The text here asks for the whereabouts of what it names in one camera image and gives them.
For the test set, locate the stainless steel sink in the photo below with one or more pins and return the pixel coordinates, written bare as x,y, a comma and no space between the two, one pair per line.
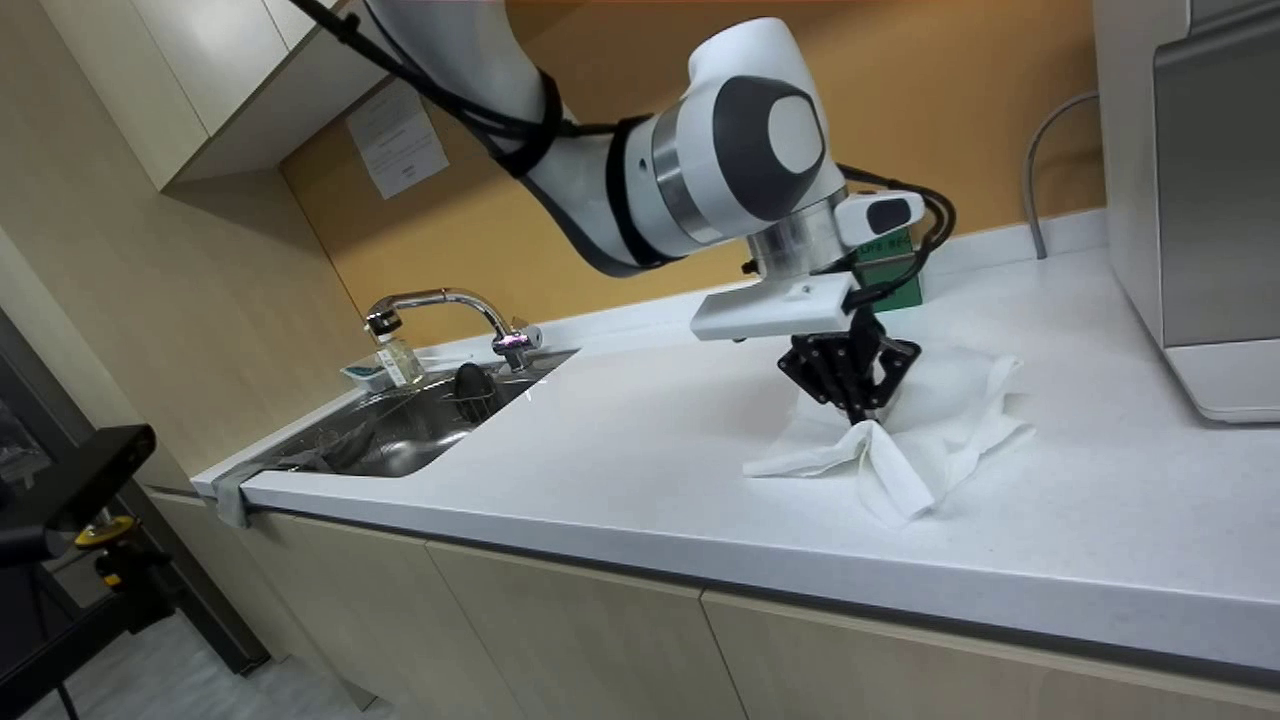
387,427

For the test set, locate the black item in sink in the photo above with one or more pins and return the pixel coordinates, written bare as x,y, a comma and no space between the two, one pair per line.
478,387

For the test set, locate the white paper notice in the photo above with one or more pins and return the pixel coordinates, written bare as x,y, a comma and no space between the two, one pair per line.
397,145

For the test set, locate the cream wall cabinet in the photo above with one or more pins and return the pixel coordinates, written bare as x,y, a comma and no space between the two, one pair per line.
203,83

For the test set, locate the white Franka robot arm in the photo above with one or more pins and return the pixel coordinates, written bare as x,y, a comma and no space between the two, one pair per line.
695,160

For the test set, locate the beige base cabinet door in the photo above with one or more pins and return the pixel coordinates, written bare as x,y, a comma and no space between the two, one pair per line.
374,626
962,674
587,642

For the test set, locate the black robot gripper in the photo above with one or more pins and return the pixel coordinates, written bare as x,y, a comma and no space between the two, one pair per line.
841,333

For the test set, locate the yellow clamp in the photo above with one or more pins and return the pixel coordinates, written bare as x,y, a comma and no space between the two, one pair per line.
106,534

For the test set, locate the silver water dispenser machine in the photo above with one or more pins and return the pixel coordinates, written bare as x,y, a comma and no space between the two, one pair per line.
1204,202

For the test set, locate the white gripper mount plate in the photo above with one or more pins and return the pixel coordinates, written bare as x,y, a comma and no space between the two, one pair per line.
772,308

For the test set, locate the black equipment cart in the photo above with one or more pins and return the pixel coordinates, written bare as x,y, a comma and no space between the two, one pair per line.
65,493

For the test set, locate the white cloth towel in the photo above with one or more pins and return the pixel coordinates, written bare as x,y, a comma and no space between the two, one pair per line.
962,427

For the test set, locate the chrome kitchen faucet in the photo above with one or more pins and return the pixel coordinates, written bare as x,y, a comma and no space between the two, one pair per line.
462,306

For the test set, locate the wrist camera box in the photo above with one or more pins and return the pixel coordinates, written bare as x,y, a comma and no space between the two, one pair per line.
882,218

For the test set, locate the green tissue box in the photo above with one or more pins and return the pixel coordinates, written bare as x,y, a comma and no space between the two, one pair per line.
890,282

